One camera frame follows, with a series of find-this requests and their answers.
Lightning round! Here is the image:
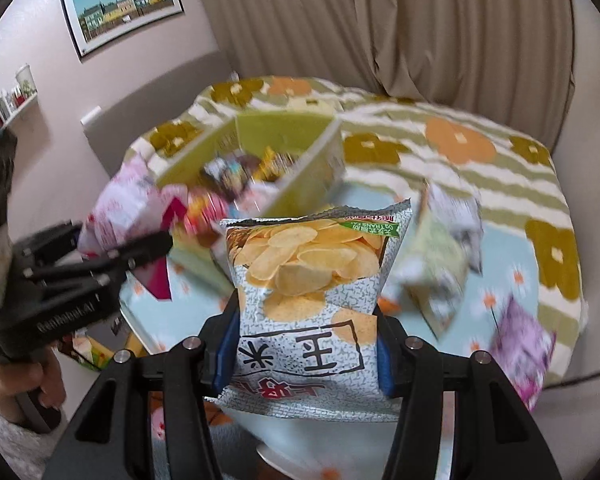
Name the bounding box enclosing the person's left forearm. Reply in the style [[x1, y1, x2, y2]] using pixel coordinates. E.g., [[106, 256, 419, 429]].
[[0, 390, 68, 480]]

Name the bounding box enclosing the pale green snack packet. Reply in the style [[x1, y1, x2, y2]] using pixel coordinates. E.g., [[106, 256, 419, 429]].
[[390, 210, 468, 338]]

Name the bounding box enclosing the black cable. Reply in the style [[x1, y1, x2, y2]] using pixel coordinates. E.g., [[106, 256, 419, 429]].
[[562, 0, 578, 146]]

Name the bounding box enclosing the grey potato chip packet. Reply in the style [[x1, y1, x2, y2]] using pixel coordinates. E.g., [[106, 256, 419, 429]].
[[214, 199, 413, 423]]

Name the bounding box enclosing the beige curtain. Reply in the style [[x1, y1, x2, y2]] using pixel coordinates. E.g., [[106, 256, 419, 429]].
[[187, 0, 578, 106]]

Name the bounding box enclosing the green cardboard box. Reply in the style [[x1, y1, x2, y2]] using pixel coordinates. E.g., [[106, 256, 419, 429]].
[[155, 110, 346, 218]]

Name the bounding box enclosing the row of jars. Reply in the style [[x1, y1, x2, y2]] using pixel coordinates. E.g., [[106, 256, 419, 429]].
[[0, 62, 37, 131]]

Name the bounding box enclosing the green striped floral blanket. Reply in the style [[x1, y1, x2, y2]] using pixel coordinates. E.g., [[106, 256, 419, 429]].
[[125, 76, 588, 401]]

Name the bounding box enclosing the gold snack packet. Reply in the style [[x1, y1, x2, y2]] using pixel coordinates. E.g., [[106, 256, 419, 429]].
[[252, 146, 301, 183]]

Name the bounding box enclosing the framed wall poster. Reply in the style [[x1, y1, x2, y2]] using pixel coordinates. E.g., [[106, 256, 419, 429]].
[[60, 0, 185, 61]]

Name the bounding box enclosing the dark purple snack packet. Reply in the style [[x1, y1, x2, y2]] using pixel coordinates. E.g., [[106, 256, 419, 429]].
[[200, 155, 261, 196]]

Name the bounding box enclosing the colourful carton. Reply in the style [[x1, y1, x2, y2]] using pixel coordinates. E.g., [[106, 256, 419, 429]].
[[60, 332, 131, 371]]

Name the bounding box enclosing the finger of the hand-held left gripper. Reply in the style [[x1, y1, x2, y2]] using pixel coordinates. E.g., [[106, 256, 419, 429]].
[[12, 220, 88, 268], [27, 230, 175, 293]]

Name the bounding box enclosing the white wall shelf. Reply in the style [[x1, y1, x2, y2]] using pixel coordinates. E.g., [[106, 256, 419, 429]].
[[0, 91, 38, 133]]

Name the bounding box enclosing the grey and white snack packet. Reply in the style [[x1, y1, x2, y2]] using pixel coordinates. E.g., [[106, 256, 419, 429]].
[[420, 180, 483, 273]]

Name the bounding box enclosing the person's left hand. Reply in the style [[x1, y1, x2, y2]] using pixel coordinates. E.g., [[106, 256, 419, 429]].
[[27, 350, 68, 411]]

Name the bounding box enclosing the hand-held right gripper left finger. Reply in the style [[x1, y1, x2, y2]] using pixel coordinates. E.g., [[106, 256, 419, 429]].
[[42, 295, 241, 480]]

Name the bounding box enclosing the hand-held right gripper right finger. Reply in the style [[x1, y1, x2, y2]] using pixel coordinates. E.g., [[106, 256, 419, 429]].
[[375, 310, 563, 480]]

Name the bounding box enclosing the red and white snack packet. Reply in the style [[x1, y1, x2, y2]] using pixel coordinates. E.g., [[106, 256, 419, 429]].
[[77, 155, 176, 302]]

